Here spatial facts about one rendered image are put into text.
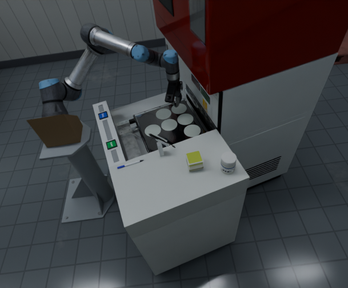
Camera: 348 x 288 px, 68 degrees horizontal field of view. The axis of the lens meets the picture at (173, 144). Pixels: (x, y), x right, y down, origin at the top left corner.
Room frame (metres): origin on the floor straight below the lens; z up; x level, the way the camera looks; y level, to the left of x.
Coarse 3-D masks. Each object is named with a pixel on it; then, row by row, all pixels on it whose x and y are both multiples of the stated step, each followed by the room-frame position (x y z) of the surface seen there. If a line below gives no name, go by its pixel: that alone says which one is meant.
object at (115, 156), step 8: (96, 104) 1.34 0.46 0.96; (104, 104) 1.33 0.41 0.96; (96, 112) 1.26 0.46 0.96; (104, 120) 1.18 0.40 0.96; (112, 120) 1.17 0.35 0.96; (104, 128) 1.11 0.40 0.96; (112, 128) 1.10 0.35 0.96; (104, 136) 1.04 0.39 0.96; (112, 136) 1.03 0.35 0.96; (104, 144) 0.98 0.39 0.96; (120, 144) 0.96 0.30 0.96; (112, 152) 0.92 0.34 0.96; (120, 152) 0.90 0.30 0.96; (112, 160) 0.86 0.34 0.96; (120, 160) 0.85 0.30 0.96
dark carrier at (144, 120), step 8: (184, 104) 1.28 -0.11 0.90; (152, 112) 1.25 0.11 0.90; (184, 112) 1.20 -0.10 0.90; (192, 112) 1.19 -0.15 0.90; (144, 120) 1.19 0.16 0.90; (152, 120) 1.18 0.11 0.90; (160, 120) 1.16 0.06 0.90; (176, 120) 1.14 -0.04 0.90; (144, 128) 1.12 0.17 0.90; (176, 128) 1.07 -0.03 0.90; (184, 128) 1.06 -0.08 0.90; (200, 128) 1.04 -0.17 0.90; (144, 136) 1.05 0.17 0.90; (160, 136) 1.03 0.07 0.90; (168, 136) 1.02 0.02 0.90; (176, 136) 1.01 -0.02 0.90; (184, 136) 1.00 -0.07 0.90; (152, 144) 0.98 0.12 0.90
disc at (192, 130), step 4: (188, 128) 1.06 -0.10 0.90; (192, 128) 1.05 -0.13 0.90; (196, 128) 1.05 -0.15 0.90; (184, 132) 1.03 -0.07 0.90; (188, 132) 1.03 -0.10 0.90; (192, 132) 1.02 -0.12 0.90; (196, 132) 1.02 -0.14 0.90; (200, 132) 1.01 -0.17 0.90; (188, 136) 1.00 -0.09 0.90; (192, 136) 0.99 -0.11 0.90
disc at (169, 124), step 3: (165, 120) 1.16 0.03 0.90; (168, 120) 1.15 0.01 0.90; (171, 120) 1.15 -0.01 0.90; (174, 120) 1.14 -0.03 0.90; (162, 123) 1.13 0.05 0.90; (165, 123) 1.13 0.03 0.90; (168, 123) 1.12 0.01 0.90; (171, 123) 1.12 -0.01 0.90; (174, 123) 1.11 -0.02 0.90; (162, 126) 1.11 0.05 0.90; (165, 126) 1.10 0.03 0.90; (168, 126) 1.10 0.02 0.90; (171, 126) 1.09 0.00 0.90; (174, 126) 1.09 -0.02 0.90; (165, 129) 1.08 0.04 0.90; (168, 129) 1.08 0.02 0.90; (171, 129) 1.07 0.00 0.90
